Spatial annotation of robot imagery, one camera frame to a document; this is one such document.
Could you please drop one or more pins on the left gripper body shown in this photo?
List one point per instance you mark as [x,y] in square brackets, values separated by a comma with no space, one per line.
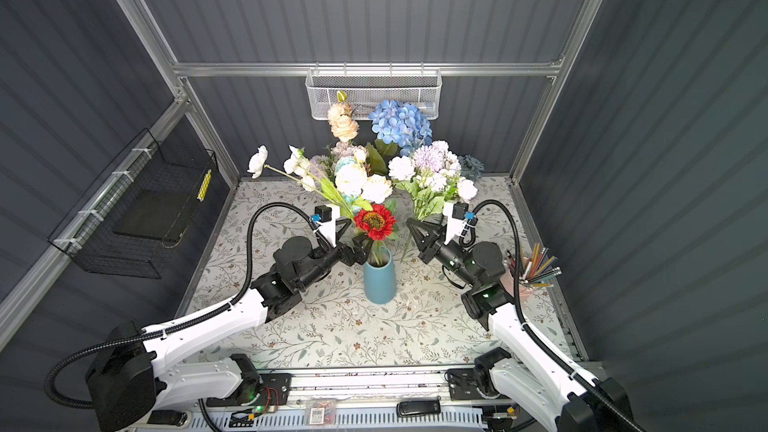
[348,257]

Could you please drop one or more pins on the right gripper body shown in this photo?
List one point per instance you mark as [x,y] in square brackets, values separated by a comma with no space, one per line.
[435,252]

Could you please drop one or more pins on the red sunflower cream peony stem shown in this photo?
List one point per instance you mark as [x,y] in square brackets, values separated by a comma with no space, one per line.
[371,194]

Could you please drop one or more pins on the teal ceramic vase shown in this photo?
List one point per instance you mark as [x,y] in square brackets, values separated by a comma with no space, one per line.
[380,284]

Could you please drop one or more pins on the light blue flower stem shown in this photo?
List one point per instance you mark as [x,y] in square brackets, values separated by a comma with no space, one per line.
[344,161]

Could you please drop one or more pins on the lilac white flower bunch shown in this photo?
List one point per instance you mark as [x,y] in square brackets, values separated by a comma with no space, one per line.
[323,165]

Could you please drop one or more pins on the blue hydrangea flower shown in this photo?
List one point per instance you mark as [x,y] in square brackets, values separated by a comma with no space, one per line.
[400,124]

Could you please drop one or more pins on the peach peony stem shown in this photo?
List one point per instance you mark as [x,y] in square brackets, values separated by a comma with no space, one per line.
[339,115]

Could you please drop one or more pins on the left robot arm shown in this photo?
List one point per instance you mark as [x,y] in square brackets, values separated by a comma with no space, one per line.
[136,375]

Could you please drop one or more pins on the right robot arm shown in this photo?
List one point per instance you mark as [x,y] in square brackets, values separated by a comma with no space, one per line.
[557,392]

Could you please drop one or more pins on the pink pencil cup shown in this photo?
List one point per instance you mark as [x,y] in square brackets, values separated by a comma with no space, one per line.
[520,291]

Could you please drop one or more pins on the coloured pencils bunch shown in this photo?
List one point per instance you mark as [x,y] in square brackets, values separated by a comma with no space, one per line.
[539,269]

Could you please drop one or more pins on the black remote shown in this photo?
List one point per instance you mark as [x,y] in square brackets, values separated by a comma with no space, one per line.
[418,408]

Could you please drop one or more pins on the yellow marker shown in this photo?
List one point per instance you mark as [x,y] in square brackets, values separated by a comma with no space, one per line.
[204,185]

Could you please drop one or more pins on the small clear parts box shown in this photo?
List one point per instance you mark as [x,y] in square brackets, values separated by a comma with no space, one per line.
[321,412]

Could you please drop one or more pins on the black pad in basket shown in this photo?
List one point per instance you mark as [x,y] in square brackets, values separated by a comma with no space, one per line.
[154,215]

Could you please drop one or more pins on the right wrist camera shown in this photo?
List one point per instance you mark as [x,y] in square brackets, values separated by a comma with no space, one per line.
[459,220]

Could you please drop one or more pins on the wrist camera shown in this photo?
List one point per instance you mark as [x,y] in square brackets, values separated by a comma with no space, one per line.
[459,220]
[324,221]

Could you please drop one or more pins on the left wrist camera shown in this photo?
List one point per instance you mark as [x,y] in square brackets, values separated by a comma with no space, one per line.
[324,221]

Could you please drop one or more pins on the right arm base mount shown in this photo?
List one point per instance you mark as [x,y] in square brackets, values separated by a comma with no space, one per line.
[463,385]

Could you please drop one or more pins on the white wire basket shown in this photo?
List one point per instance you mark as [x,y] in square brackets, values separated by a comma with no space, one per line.
[365,90]

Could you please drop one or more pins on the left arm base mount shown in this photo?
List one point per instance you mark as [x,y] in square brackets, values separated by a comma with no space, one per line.
[270,390]

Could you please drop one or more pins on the black wire basket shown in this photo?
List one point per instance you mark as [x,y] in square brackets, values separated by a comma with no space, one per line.
[85,236]

